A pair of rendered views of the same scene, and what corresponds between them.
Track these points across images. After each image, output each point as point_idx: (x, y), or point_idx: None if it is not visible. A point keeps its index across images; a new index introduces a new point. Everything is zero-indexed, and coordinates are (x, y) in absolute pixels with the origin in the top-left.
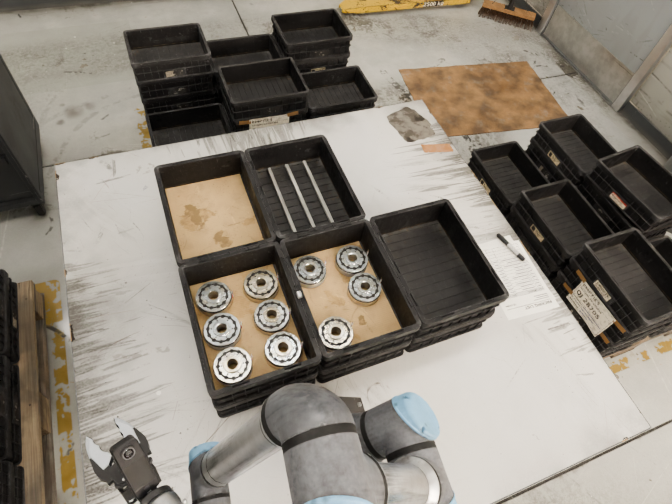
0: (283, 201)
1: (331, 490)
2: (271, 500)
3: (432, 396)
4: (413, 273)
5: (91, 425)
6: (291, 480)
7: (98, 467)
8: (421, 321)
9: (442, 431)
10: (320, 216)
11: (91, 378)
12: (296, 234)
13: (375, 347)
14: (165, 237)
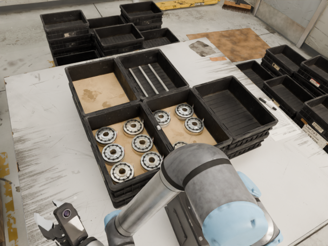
0: (140, 84)
1: (231, 198)
2: None
3: None
4: (219, 116)
5: (33, 220)
6: (196, 199)
7: (44, 230)
8: (232, 137)
9: None
10: (162, 91)
11: (31, 192)
12: (152, 96)
13: None
14: (71, 111)
